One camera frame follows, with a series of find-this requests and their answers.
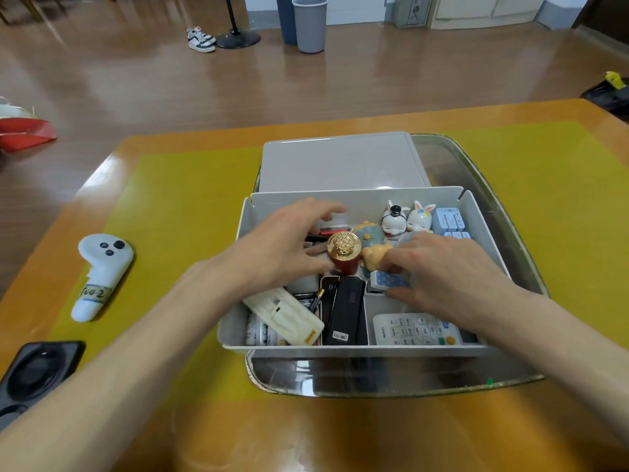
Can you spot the person's right hand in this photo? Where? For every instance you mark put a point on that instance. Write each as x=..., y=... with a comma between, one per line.
x=452, y=280

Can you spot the person's left hand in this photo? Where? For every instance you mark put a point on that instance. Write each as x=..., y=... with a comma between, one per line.
x=265, y=255

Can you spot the bundle of black pens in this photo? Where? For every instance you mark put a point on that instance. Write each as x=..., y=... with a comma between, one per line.
x=314, y=238

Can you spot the clear round clip container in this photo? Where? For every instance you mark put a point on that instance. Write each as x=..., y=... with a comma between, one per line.
x=405, y=238

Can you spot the white remote control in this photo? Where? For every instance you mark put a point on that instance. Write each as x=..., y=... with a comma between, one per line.
x=413, y=331

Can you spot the white bunny figurine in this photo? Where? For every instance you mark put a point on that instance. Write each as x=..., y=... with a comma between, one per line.
x=420, y=221

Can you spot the red marker pen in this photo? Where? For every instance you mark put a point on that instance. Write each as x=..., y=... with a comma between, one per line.
x=334, y=231

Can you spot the red cylindrical can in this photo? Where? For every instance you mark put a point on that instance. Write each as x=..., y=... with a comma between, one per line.
x=344, y=248

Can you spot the pile of small batteries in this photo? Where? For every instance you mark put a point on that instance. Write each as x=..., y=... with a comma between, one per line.
x=256, y=334

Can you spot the white figurine black hat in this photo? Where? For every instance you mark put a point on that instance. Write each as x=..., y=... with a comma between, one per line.
x=394, y=223

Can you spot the white storage box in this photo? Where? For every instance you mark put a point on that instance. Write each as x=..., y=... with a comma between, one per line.
x=368, y=201

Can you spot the white box lid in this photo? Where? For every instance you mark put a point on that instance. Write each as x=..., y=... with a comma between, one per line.
x=344, y=162

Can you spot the person's right forearm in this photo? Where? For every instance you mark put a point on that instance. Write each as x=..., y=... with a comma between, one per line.
x=565, y=349

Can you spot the person's left forearm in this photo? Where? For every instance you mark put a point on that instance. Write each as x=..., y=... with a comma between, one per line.
x=98, y=378

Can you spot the yellow table mat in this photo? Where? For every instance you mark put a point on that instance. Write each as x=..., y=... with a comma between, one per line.
x=186, y=201

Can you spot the stainless steel tray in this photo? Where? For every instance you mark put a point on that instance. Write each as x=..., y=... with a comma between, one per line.
x=393, y=378

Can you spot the white handheld controller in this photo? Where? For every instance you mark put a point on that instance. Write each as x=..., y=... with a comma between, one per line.
x=105, y=265

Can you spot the black coat stand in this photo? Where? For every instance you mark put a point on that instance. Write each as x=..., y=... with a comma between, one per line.
x=238, y=40

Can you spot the white sneaker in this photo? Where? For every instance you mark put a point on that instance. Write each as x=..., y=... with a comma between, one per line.
x=196, y=31
x=201, y=45

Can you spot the gray trash bin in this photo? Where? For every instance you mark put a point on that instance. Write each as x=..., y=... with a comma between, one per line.
x=309, y=29

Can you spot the dark blue trash bin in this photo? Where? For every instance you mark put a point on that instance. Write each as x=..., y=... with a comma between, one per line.
x=285, y=19

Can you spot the black garbage bag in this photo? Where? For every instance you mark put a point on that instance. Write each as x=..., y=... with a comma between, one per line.
x=612, y=95

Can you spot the black smartphone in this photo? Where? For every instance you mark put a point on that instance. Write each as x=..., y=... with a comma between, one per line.
x=34, y=373

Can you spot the white built-in wardrobe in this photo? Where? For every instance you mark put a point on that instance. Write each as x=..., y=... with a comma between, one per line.
x=354, y=9

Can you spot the red plastic bag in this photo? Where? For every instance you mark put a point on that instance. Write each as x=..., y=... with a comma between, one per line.
x=24, y=132

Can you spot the cream two-door cabinet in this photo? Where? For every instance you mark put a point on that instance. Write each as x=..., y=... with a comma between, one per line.
x=467, y=9

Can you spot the gray metal safe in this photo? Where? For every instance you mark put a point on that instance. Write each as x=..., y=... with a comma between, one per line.
x=413, y=9

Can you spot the dark brown door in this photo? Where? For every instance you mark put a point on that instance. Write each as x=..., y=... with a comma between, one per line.
x=609, y=14

